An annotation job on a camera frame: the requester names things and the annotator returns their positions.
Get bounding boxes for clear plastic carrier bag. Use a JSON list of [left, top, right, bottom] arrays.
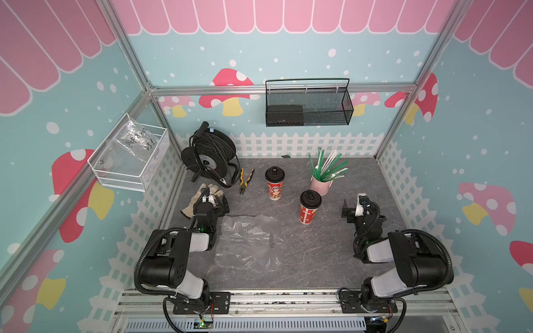
[[215, 215, 284, 273]]

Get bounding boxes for red cartoon milk tea cup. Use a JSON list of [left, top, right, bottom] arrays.
[[265, 166, 285, 201]]

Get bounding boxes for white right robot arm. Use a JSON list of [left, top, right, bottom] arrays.
[[337, 194, 454, 313]]

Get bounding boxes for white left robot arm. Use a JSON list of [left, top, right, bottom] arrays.
[[133, 197, 230, 313]]

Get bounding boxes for beige work gloves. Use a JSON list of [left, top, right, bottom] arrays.
[[180, 183, 225, 219]]

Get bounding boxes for yellow black pliers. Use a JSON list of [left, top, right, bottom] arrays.
[[240, 168, 255, 195]]

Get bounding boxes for pink straw holder cup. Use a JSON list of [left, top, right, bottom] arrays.
[[310, 176, 333, 196]]

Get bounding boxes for green and white straws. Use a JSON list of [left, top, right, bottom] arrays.
[[308, 148, 349, 183]]

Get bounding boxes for clear bag in basket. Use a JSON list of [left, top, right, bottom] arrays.
[[112, 120, 159, 165]]

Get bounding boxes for black box in basket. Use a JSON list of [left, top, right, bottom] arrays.
[[265, 105, 304, 127]]

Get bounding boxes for black cable reel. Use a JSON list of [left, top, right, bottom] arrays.
[[181, 122, 241, 188]]

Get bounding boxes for white wire wall basket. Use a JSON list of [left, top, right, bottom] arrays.
[[87, 114, 170, 192]]

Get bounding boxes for black mesh wall basket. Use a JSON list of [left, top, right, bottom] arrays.
[[265, 78, 354, 126]]

